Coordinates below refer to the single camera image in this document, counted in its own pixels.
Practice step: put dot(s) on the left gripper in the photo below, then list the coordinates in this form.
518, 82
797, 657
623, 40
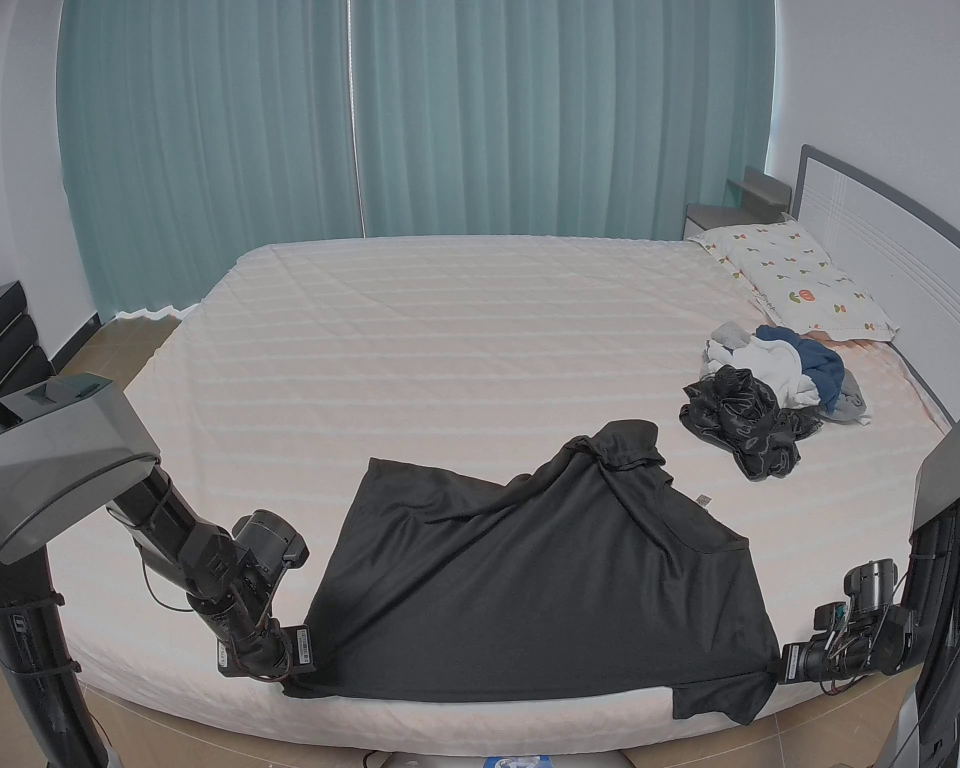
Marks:
262, 652

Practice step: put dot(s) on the pile of clothes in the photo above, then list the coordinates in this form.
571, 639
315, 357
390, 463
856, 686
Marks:
750, 420

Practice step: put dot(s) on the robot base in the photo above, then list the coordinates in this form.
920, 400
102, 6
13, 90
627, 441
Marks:
495, 760

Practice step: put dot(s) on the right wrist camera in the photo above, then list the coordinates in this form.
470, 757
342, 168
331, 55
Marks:
829, 616

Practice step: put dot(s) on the bed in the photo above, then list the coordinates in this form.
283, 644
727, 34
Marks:
450, 337

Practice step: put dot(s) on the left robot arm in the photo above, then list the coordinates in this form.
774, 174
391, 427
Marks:
67, 450

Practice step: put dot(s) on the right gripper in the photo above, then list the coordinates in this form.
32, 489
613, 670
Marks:
814, 661

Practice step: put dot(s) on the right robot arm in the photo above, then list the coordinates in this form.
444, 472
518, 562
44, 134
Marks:
934, 600

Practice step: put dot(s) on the grey bedside table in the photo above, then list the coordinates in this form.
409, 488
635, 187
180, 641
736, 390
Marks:
720, 217

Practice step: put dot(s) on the blue-green curtain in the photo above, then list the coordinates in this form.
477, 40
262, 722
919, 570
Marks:
210, 150
562, 112

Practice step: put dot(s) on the black T-shirt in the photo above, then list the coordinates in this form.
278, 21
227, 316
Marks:
525, 585

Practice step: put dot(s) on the white printed pillow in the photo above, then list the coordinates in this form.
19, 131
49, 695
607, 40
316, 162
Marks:
802, 277

